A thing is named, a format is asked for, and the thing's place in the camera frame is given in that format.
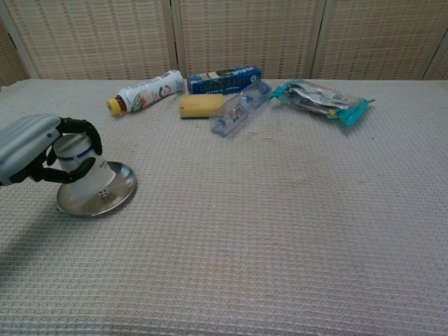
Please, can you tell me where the teal snack packet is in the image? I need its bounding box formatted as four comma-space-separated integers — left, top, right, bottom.
269, 79, 376, 127

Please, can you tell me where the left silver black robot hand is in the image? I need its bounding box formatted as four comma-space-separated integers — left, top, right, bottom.
0, 114, 104, 188

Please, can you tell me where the clear plastic water bottle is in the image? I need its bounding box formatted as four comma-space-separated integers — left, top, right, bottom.
209, 79, 273, 138

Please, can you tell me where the round steel plate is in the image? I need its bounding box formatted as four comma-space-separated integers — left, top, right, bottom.
56, 160, 137, 218

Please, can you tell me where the white paper cup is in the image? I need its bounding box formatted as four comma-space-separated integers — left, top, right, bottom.
52, 134, 116, 199

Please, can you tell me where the beige woven tablecloth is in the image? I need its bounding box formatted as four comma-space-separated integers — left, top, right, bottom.
0, 78, 448, 336

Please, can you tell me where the yellow sponge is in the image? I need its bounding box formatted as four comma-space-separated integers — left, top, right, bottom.
179, 93, 225, 120

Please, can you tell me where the bamboo folding screen panel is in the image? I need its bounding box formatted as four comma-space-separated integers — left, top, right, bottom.
0, 0, 180, 81
311, 0, 448, 81
0, 13, 39, 88
171, 0, 328, 81
421, 38, 448, 81

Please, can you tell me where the yellow capped drink bottle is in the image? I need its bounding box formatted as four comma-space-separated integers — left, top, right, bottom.
106, 69, 186, 116

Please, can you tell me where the blue cardboard box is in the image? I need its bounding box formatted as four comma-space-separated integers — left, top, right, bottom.
186, 65, 263, 96

